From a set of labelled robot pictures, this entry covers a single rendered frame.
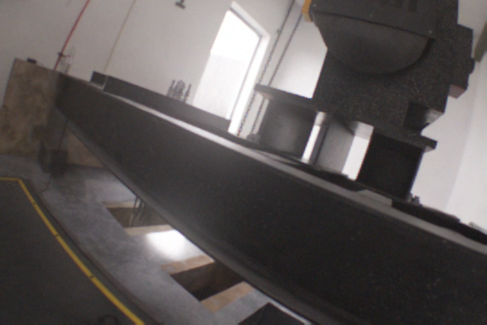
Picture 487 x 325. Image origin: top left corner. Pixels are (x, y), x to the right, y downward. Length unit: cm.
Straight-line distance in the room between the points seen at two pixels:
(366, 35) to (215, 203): 70
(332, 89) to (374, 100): 16
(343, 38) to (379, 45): 12
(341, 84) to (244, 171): 53
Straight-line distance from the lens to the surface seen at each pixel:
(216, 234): 68
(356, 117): 95
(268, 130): 101
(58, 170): 194
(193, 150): 73
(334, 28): 95
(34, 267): 60
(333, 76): 100
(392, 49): 91
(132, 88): 122
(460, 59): 110
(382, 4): 99
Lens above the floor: 71
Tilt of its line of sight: 3 degrees down
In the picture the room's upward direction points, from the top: 20 degrees clockwise
